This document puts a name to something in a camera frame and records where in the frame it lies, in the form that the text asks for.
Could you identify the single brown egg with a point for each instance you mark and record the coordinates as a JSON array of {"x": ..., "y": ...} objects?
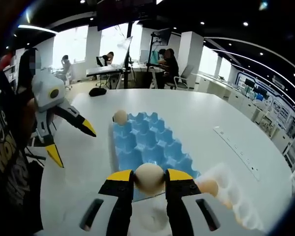
[
  {"x": 149, "y": 179},
  {"x": 120, "y": 116}
]

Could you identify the white table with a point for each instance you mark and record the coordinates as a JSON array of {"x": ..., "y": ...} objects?
[{"x": 211, "y": 110}]

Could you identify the black hanging screen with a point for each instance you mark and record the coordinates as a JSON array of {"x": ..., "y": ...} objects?
[{"x": 125, "y": 14}]

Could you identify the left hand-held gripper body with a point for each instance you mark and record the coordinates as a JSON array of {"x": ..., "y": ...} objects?
[{"x": 45, "y": 91}]

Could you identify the white foam tray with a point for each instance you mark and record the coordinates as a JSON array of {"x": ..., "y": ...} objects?
[{"x": 245, "y": 211}]

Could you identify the black floor stand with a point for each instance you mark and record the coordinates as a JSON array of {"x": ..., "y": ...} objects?
[{"x": 126, "y": 78}]

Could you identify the black pouch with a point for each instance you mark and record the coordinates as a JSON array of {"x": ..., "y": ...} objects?
[{"x": 97, "y": 92}]

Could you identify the row of white cabinets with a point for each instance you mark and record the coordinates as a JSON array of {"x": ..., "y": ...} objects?
[{"x": 238, "y": 98}]

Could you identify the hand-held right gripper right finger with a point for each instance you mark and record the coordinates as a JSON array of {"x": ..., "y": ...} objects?
[{"x": 179, "y": 201}]

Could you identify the ceiling air conditioner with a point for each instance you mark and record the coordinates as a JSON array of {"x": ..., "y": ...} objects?
[{"x": 278, "y": 83}]

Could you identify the blue egg tray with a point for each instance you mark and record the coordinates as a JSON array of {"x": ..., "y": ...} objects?
[{"x": 147, "y": 140}]

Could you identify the black printed t-shirt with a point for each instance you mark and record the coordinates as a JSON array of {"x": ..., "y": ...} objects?
[{"x": 9, "y": 172}]

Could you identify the cluster of brown eggs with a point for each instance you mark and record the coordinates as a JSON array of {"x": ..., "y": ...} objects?
[{"x": 209, "y": 188}]

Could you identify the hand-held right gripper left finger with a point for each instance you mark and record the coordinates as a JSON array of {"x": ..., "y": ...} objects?
[{"x": 120, "y": 201}]

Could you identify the white table socket strip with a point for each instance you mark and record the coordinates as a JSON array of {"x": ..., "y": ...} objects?
[{"x": 236, "y": 150}]

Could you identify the grey desk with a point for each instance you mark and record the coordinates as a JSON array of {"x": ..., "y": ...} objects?
[{"x": 100, "y": 70}]

